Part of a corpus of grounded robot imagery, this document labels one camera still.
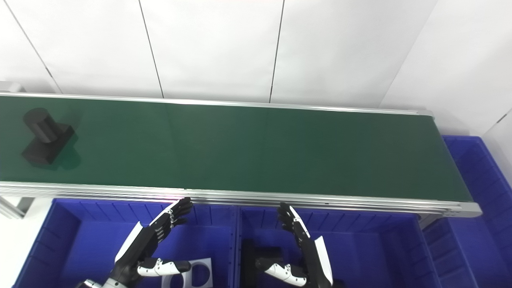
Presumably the green conveyor belt aluminium frame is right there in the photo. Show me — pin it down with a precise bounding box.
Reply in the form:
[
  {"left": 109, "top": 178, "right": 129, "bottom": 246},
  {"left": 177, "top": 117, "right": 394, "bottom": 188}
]
[{"left": 0, "top": 81, "right": 482, "bottom": 219}]

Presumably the blue plastic bin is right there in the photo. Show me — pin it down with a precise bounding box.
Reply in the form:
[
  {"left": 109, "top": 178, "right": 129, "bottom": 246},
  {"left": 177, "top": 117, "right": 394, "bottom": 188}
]
[
  {"left": 12, "top": 198, "right": 240, "bottom": 288},
  {"left": 422, "top": 135, "right": 512, "bottom": 288},
  {"left": 234, "top": 205, "right": 442, "bottom": 288}
]

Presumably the black cylinder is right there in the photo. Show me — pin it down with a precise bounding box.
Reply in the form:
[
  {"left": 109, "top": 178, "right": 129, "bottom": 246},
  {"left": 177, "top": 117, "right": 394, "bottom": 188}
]
[{"left": 21, "top": 108, "right": 76, "bottom": 165}]

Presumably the aluminium conveyor support leg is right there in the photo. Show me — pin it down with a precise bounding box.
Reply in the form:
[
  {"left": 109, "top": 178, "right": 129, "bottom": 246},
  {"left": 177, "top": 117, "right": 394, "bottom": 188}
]
[{"left": 0, "top": 195, "right": 35, "bottom": 220}]

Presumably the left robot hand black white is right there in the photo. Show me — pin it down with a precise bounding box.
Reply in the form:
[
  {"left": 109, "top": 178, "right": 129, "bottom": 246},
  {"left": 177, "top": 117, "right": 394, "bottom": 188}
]
[{"left": 109, "top": 197, "right": 194, "bottom": 287}]

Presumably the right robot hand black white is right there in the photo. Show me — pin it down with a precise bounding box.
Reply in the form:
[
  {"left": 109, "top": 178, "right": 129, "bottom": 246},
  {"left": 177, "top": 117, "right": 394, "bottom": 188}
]
[{"left": 255, "top": 202, "right": 334, "bottom": 288}]

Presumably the black block part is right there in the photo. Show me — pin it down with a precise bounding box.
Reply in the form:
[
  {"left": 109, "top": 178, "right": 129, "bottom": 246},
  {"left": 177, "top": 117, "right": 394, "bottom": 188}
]
[{"left": 242, "top": 239, "right": 281, "bottom": 288}]

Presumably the grey plate with round hole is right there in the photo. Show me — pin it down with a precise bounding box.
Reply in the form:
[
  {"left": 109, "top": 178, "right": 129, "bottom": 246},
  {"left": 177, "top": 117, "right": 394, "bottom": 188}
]
[{"left": 161, "top": 258, "right": 213, "bottom": 288}]

